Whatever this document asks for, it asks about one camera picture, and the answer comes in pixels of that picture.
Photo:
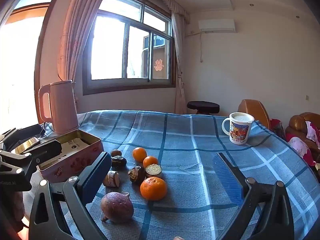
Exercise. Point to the large orange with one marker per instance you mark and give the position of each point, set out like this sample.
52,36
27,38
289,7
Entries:
153,188

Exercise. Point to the white paper leaflet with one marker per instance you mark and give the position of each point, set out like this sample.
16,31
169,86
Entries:
75,143

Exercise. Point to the brown leather sofa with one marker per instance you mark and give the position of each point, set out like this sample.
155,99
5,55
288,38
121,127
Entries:
297,122

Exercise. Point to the pink floral tin box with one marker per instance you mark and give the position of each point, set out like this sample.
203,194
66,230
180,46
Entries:
82,155

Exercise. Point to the sliding window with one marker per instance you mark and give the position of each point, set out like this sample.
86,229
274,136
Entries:
126,52

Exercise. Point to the red cloth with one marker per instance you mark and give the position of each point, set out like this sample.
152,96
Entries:
276,126

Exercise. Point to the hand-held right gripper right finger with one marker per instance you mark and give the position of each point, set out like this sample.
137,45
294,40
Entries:
226,177

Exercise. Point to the blue plaid tablecloth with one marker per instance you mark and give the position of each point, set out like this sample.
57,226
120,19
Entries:
187,142

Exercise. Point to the pink curtain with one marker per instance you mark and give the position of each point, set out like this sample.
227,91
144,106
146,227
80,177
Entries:
75,30
178,80

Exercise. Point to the dark wrinkled passionfruit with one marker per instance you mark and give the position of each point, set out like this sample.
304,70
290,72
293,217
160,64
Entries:
136,175
118,161

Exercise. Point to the pink electric kettle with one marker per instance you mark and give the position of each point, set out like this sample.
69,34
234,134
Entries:
62,105

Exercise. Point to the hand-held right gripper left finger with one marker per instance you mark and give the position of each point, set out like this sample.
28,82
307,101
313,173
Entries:
96,180

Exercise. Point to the pink floral cushion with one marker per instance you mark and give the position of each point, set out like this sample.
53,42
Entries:
313,131
300,147

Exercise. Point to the round purple root vegetable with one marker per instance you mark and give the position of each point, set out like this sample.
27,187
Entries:
117,207

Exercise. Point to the red paper window decoration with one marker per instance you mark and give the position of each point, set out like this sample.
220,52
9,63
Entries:
159,65

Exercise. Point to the small orange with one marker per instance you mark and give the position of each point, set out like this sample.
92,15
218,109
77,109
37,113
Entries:
139,154
150,162

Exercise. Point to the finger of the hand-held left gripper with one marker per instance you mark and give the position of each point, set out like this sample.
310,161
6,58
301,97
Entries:
30,130
47,150

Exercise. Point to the white air conditioner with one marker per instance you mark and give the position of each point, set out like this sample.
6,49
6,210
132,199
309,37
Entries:
216,25

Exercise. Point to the wooden door frame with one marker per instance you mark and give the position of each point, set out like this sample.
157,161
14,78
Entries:
42,55

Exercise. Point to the white printed mug with lid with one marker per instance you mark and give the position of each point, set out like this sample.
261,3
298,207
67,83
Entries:
240,130

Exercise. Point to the brown kiwi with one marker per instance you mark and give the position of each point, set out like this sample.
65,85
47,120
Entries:
116,153

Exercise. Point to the gold tin lid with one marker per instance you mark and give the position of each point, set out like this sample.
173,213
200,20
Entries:
26,143

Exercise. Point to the black round stool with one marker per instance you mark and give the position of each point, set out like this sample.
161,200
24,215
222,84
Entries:
203,106

